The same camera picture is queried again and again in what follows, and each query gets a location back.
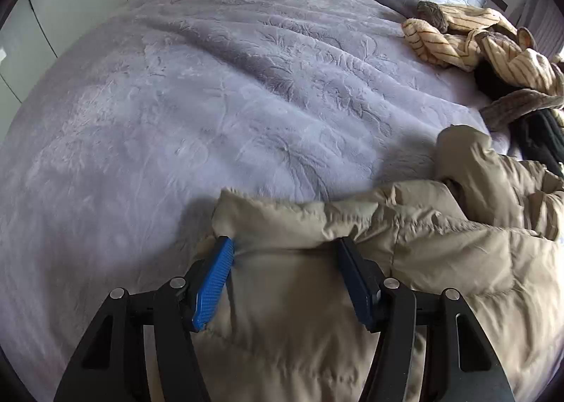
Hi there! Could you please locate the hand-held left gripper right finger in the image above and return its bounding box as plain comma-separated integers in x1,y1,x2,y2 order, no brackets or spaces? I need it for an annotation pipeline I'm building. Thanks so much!
337,237,516,402

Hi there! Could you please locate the beige puffer jacket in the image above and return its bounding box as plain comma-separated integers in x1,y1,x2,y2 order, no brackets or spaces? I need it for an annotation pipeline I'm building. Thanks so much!
194,124,564,402

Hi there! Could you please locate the black folded clothing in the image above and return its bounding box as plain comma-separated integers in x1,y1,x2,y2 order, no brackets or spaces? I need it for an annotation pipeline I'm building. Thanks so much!
473,58,564,176

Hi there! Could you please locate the grey curtain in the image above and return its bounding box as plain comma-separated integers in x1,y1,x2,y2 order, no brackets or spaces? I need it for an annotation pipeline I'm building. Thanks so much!
515,0,564,59

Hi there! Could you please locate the cream striped fleece robe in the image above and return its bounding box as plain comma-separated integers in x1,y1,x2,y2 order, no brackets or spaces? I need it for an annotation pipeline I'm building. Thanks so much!
402,0,564,132

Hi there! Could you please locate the white wardrobe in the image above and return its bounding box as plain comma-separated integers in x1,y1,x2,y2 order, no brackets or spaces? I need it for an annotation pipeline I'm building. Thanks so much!
0,0,133,107

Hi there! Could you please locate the purple embossed blanket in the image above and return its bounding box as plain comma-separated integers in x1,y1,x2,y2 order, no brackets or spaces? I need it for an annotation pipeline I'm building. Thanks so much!
0,0,529,367

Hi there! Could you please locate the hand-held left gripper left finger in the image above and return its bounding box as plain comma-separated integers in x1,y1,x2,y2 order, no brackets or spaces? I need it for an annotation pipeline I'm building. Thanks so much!
53,235,235,402

